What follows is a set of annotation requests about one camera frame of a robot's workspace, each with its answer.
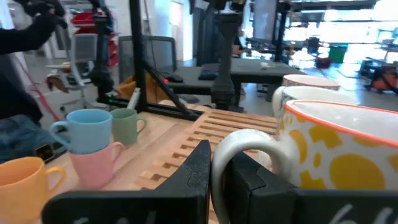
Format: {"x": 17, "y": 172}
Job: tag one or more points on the wooden slatted rack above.
{"x": 192, "y": 133}

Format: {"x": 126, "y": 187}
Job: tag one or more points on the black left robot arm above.
{"x": 225, "y": 62}

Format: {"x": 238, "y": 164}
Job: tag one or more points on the white mug blue pattern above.
{"x": 311, "y": 95}

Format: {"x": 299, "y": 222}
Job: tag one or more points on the black computer mouse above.
{"x": 175, "y": 78}

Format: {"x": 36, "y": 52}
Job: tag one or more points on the black keyboard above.
{"x": 208, "y": 75}

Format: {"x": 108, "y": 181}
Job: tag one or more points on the blue faceted mug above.
{"x": 87, "y": 130}

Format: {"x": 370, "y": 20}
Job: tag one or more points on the person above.
{"x": 15, "y": 93}
{"x": 238, "y": 45}

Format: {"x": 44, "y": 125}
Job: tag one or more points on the pink faceted mug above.
{"x": 93, "y": 168}

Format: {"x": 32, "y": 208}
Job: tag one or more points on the yellow-brown bag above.
{"x": 127, "y": 88}

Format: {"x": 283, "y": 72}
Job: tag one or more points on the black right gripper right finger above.
{"x": 280, "y": 205}

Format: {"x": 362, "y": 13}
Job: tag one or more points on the red storage bins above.
{"x": 84, "y": 20}

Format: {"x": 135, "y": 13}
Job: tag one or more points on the dark mesh office chair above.
{"x": 158, "y": 53}

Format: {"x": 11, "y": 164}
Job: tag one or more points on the green bin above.
{"x": 338, "y": 53}

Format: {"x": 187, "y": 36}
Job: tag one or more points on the black floor stand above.
{"x": 101, "y": 62}

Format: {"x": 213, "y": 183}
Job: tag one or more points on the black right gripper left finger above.
{"x": 174, "y": 202}

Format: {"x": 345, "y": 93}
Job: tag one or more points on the patterned white mug pink rim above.
{"x": 311, "y": 81}

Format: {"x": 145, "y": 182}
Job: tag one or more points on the green faceted mug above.
{"x": 124, "y": 126}

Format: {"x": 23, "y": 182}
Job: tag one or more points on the light grey office chair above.
{"x": 84, "y": 49}

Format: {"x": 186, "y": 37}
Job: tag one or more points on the yellow-orange faceted mug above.
{"x": 21, "y": 189}

